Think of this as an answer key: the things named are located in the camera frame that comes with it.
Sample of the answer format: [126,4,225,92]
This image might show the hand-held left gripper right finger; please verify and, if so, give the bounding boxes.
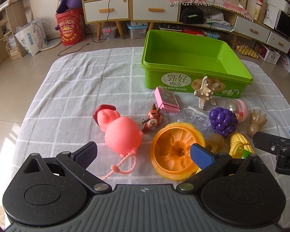
[176,143,269,194]

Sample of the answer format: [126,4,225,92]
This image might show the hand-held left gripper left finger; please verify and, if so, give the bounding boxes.
[19,141,112,194]

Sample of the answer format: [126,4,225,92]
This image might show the brown toy ice cream cone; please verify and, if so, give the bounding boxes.
[204,133,225,154]

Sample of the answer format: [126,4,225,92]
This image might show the brown rubber hand toy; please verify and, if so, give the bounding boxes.
[247,109,267,138]

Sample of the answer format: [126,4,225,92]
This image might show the yellow toy corn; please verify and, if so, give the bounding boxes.
[229,132,255,159]

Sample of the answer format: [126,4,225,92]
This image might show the orange toy pumpkin half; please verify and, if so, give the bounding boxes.
[150,122,206,180]

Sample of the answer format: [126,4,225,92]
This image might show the pink rubber pig toy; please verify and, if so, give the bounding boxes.
[92,104,144,182]

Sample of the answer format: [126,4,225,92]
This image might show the purple toy grapes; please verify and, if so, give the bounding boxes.
[209,107,238,137]

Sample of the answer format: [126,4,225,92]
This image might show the clear pink capsule ball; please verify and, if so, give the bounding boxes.
[225,99,249,122]

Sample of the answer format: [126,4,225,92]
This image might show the clear contact lens case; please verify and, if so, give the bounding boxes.
[177,104,214,136]

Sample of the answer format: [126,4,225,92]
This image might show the brown monkey figurine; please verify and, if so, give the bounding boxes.
[140,103,163,133]

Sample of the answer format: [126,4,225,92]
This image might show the beige dried starfish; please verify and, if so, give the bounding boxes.
[193,76,220,109]

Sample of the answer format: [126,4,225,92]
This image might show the pink card box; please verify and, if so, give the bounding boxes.
[154,87,180,113]

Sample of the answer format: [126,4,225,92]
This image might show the green plastic box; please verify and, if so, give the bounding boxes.
[141,30,253,99]

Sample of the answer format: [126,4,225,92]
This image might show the grey checked cloth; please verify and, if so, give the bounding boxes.
[5,47,290,223]

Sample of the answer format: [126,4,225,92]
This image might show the white printed crate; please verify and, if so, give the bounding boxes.
[252,41,281,64]

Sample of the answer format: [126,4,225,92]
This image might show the white drawer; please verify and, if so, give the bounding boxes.
[234,16,271,38]
[132,0,179,21]
[84,0,129,24]
[266,32,290,53]

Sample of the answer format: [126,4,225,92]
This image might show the yellow egg tray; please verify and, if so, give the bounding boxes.
[233,40,259,59]

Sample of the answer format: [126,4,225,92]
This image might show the white microwave oven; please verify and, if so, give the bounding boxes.
[274,10,290,40]

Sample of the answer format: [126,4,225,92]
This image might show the white round floor base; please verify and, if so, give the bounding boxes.
[40,39,60,51]

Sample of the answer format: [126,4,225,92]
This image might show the red flat box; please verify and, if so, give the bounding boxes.
[181,26,212,38]

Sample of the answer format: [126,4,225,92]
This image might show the clear storage bin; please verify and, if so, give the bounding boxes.
[102,26,119,39]

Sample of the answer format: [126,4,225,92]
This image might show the red printed paper bucket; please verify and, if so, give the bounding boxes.
[55,8,85,46]

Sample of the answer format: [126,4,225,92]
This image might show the wooden curved sideboard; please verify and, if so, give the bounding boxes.
[180,3,290,54]

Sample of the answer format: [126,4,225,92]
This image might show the white paper bag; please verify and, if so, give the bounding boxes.
[14,18,47,56]

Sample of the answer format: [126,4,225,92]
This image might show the printed paper cup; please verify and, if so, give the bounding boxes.
[254,0,266,21]

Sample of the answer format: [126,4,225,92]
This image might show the clear bin blue lid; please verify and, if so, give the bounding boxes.
[126,22,149,39]

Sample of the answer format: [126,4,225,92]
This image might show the black bag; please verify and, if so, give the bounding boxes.
[180,6,205,25]

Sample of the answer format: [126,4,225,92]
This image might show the wooden shelf cabinet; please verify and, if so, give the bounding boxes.
[79,0,131,39]

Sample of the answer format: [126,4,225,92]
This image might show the wooden low cabinet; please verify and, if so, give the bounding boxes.
[129,0,182,39]

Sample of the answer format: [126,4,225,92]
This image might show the wooden bookshelf desk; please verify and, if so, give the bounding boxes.
[0,0,29,66]

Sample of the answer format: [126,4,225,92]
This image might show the black power cable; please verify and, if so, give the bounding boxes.
[58,0,126,56]

